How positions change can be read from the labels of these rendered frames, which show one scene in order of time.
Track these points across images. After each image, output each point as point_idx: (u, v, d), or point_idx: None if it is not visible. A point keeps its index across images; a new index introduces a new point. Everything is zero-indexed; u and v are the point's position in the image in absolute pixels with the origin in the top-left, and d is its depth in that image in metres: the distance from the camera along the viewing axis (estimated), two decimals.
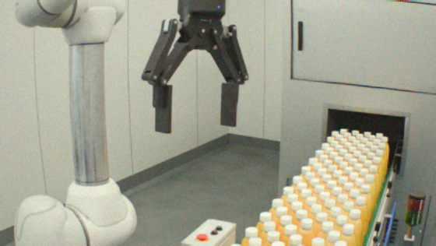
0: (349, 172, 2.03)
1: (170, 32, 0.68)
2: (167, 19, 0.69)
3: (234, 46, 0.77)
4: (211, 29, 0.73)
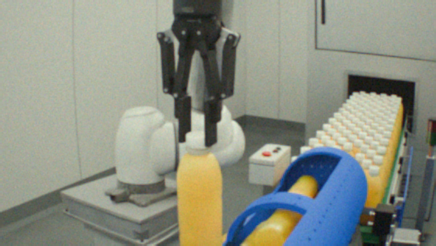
0: (374, 118, 2.36)
1: (236, 47, 0.71)
2: (236, 34, 0.69)
3: (174, 51, 0.75)
4: None
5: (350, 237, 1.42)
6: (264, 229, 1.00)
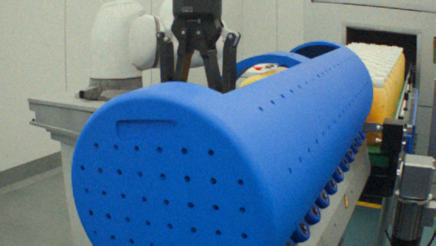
0: (374, 56, 2.19)
1: (236, 46, 0.71)
2: (236, 33, 0.69)
3: (173, 51, 0.75)
4: None
5: (357, 146, 1.24)
6: (249, 79, 0.82)
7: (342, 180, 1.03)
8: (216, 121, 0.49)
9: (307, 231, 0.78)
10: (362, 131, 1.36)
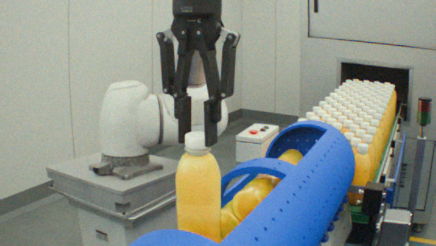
0: (365, 102, 2.36)
1: (236, 47, 0.71)
2: (236, 33, 0.69)
3: (174, 51, 0.75)
4: None
5: (339, 214, 1.41)
6: (241, 192, 0.99)
7: None
8: None
9: None
10: (345, 196, 1.53)
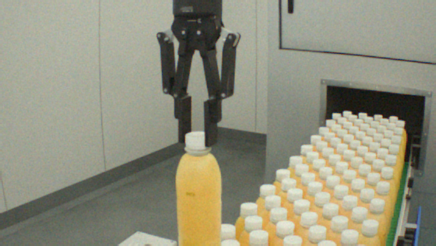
0: (358, 164, 1.42)
1: (236, 47, 0.71)
2: (236, 34, 0.69)
3: (174, 51, 0.75)
4: None
5: None
6: None
7: None
8: None
9: None
10: None
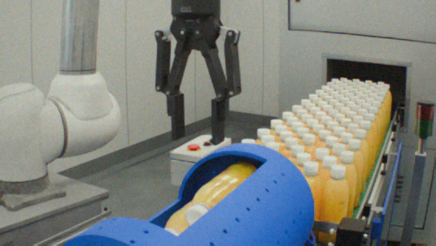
0: (352, 106, 1.94)
1: (237, 43, 0.71)
2: (235, 30, 0.69)
3: (170, 50, 0.76)
4: None
5: None
6: None
7: None
8: None
9: None
10: (310, 238, 1.11)
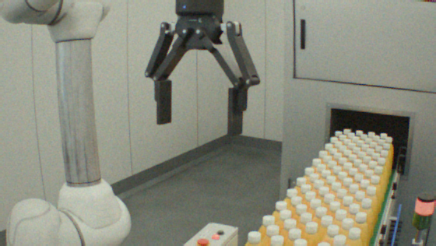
0: (354, 173, 1.97)
1: (159, 34, 0.75)
2: (168, 22, 0.76)
3: (230, 45, 0.68)
4: (196, 29, 0.71)
5: None
6: None
7: None
8: None
9: None
10: None
